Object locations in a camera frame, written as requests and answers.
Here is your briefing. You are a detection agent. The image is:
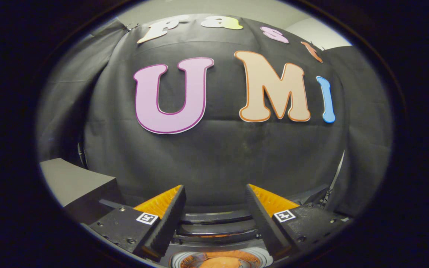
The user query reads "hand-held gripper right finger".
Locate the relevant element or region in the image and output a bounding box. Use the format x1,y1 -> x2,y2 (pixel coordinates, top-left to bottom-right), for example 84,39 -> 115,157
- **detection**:
245,183 -> 351,257

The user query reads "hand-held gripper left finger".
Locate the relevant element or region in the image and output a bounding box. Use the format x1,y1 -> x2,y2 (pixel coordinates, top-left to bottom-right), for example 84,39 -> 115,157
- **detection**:
88,184 -> 187,261

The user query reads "orange cloth garment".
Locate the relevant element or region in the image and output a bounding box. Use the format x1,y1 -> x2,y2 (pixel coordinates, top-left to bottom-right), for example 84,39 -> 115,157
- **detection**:
185,253 -> 252,268

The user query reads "black backdrop cloth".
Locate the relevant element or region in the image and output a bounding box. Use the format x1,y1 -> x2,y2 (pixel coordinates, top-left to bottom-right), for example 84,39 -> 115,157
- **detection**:
36,14 -> 393,216

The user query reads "black metal backdrop stand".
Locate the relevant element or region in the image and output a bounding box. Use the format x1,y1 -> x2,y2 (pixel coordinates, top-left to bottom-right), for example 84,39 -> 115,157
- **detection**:
325,149 -> 347,209
77,141 -> 88,169

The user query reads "grey cabinet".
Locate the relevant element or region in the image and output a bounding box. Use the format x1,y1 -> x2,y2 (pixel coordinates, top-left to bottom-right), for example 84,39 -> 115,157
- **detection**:
39,158 -> 124,224

